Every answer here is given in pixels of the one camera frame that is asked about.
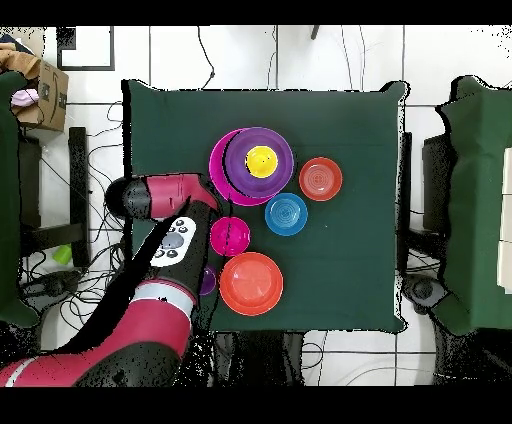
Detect light blue bowl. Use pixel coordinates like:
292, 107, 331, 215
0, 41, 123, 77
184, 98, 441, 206
264, 192, 309, 238

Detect large purple bowl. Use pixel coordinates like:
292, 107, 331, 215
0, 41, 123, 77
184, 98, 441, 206
224, 126, 295, 200

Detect yellow cup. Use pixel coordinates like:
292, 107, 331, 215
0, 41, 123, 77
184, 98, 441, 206
244, 145, 280, 180

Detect large pink bowl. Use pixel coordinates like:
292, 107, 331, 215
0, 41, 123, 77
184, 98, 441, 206
208, 128, 278, 208

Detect white box stack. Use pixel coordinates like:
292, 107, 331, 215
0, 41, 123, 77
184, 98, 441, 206
496, 146, 512, 295

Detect small red bowl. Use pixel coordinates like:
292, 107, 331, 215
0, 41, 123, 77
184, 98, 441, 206
209, 216, 252, 258

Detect small orange-red bowl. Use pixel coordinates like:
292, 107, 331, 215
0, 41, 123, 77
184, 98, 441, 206
298, 156, 344, 202

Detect large orange bowl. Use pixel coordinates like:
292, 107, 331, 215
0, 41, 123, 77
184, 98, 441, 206
218, 251, 285, 318

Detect purple cup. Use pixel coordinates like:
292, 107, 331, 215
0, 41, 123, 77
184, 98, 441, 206
198, 263, 218, 297

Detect dark green table cloth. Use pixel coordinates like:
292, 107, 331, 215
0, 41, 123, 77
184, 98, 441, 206
0, 70, 41, 329
433, 75, 512, 336
121, 78, 409, 334

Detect black stand base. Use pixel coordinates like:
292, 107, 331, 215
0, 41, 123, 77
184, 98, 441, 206
402, 274, 448, 315

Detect small green floor cup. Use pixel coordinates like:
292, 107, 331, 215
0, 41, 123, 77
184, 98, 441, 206
51, 243, 74, 267

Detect black stand with knob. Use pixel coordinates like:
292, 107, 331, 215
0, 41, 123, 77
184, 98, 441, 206
19, 270, 82, 313

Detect cardboard box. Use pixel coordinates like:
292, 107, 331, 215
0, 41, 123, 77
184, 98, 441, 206
11, 59, 70, 133

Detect pink item in box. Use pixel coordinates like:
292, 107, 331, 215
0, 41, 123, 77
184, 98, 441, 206
10, 88, 40, 108

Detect brown crumpled paper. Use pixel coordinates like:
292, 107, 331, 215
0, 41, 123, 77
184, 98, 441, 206
0, 41, 41, 81

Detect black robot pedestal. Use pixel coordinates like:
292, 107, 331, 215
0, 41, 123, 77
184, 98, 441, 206
211, 330, 305, 387

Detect black floor cable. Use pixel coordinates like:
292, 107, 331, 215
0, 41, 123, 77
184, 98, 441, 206
196, 26, 216, 90

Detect tangle of black cables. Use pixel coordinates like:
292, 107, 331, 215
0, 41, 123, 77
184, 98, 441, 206
37, 99, 133, 333

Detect black square floor frame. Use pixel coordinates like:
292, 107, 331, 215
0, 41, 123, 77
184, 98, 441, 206
56, 26, 116, 72

